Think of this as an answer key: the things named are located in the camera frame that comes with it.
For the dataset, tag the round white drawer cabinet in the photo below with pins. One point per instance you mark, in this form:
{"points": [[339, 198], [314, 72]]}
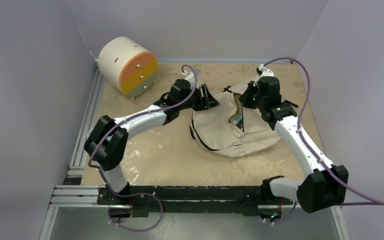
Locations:
{"points": [[128, 66]]}

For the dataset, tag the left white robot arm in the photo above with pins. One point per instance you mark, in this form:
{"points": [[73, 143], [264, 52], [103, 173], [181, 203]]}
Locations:
{"points": [[108, 139]]}

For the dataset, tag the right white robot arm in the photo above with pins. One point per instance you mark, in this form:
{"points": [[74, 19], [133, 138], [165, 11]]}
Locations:
{"points": [[321, 187]]}

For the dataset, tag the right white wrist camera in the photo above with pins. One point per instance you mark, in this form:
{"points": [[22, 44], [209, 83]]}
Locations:
{"points": [[263, 71]]}

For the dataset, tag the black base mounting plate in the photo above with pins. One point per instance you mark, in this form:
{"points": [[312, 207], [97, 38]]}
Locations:
{"points": [[249, 201]]}

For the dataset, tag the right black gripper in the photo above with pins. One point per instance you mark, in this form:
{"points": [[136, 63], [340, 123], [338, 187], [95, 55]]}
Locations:
{"points": [[244, 99]]}

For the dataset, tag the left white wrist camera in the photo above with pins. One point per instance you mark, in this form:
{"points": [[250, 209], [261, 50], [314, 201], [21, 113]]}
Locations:
{"points": [[190, 77]]}

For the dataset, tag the beige canvas backpack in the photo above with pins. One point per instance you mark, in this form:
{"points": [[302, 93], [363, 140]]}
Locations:
{"points": [[215, 131]]}

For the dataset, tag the green white glue stick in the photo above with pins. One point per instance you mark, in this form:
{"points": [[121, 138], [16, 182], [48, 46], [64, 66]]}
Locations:
{"points": [[238, 120]]}

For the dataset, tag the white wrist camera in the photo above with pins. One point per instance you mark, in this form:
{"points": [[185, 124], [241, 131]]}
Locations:
{"points": [[263, 71], [190, 77]]}

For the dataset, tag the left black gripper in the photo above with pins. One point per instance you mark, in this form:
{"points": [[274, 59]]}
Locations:
{"points": [[204, 103]]}

